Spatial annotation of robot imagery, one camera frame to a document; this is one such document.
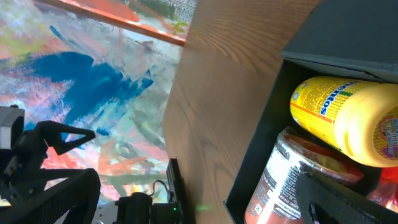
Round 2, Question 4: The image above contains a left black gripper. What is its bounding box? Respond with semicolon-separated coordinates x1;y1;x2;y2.
1;121;96;202

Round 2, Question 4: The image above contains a black mounting rail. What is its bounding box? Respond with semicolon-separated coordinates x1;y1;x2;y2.
93;157;190;224

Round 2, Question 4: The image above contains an orange wooden strip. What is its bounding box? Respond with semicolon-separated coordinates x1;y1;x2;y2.
38;0;186;47

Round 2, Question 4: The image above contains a red Pringles can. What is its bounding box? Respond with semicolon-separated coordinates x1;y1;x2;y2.
244;127;364;224

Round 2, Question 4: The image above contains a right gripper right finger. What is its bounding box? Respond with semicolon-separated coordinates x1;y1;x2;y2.
296;172;397;224

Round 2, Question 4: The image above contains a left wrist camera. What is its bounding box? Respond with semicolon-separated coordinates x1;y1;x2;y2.
0;105;25;150

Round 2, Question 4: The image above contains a dark green box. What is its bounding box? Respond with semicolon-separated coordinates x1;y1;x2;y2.
223;0;398;224

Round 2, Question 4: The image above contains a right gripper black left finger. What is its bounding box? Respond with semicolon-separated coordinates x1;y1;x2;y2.
1;169;101;224

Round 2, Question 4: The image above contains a red candy bag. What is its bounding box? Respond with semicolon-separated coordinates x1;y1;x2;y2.
366;167;397;213

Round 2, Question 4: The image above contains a yellow small can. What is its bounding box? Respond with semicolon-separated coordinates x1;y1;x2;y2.
290;77;397;167

